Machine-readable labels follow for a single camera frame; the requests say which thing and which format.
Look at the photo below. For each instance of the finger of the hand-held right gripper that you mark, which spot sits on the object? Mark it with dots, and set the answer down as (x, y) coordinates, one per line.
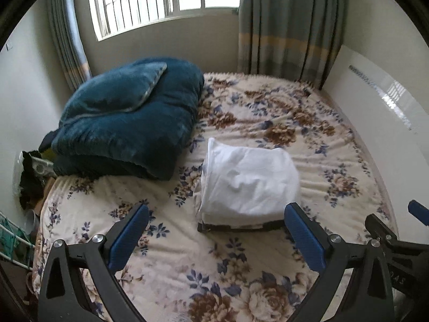
(380, 226)
(419, 212)

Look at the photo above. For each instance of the grey bucket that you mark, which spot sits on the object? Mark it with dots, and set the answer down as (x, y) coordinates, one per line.
(37, 219)

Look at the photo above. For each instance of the white folded garment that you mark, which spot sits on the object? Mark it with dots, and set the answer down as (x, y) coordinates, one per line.
(234, 220)

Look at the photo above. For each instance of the teal quilt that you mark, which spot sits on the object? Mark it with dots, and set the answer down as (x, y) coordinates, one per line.
(134, 120)

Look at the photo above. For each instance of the bed with floral sheet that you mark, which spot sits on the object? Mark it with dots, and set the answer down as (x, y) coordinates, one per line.
(274, 120)

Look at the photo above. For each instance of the narrow grey-green curtain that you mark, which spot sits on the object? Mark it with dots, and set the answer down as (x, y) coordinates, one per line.
(68, 40)

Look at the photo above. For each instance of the wide grey-green curtain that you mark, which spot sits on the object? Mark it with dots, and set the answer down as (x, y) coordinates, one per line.
(288, 23)

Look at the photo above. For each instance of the dark clothing pile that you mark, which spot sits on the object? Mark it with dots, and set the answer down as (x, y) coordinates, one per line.
(30, 181)

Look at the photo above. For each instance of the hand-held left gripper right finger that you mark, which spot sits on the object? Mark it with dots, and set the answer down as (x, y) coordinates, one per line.
(303, 238)

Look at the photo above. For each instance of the barred window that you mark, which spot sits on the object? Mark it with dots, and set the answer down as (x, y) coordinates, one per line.
(150, 0)

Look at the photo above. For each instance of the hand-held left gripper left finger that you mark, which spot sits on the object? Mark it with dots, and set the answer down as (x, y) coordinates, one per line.
(129, 238)

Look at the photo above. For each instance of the white headboard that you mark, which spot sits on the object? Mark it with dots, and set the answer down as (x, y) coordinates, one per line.
(385, 107)

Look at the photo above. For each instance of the white t-shirt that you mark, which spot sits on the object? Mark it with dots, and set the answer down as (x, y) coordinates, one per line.
(251, 177)

